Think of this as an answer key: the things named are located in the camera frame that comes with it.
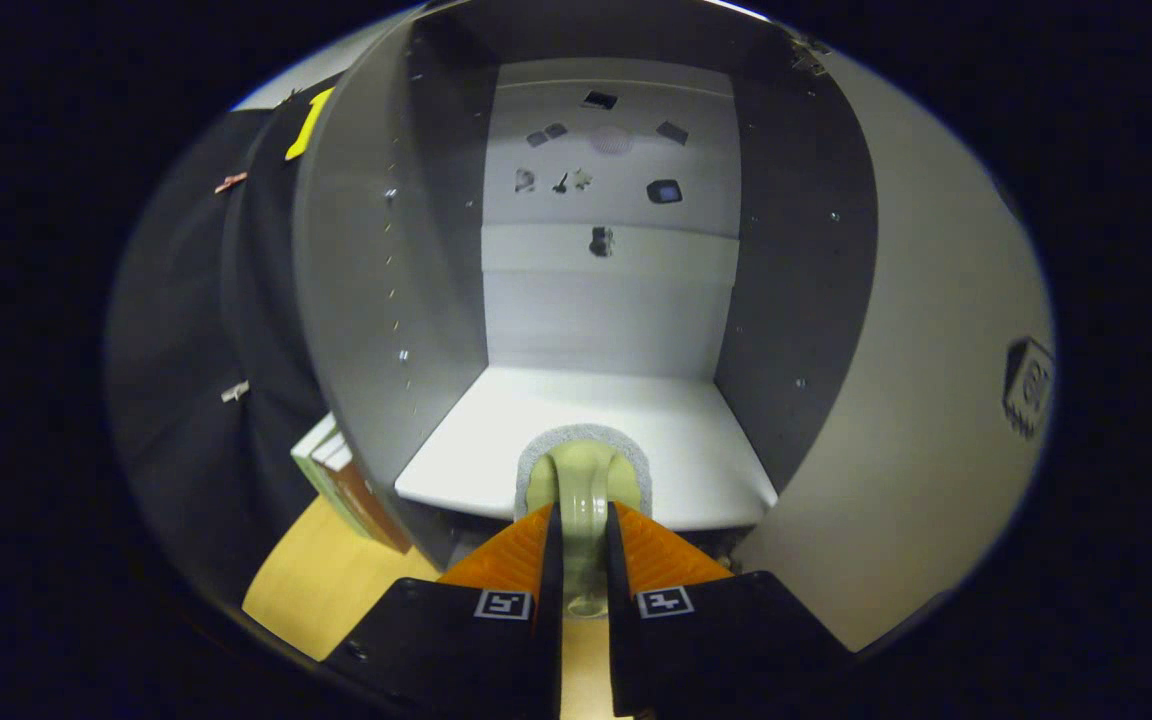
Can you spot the grey cabinet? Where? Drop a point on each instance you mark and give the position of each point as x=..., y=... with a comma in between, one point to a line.
x=366, y=250

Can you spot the black backdrop cloth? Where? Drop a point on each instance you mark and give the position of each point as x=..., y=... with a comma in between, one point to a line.
x=176, y=330

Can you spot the pale green mug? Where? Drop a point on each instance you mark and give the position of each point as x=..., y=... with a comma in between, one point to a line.
x=584, y=480

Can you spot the row of upright books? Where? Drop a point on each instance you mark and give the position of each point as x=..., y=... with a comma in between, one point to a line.
x=346, y=485

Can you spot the pink clip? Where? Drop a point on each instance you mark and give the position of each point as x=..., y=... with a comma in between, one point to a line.
x=230, y=182

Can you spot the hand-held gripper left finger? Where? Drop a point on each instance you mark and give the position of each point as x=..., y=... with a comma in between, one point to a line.
x=436, y=650

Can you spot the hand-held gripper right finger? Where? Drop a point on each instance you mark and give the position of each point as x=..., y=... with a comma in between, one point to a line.
x=726, y=650

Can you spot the white clip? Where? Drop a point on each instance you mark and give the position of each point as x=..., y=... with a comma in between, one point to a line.
x=234, y=391

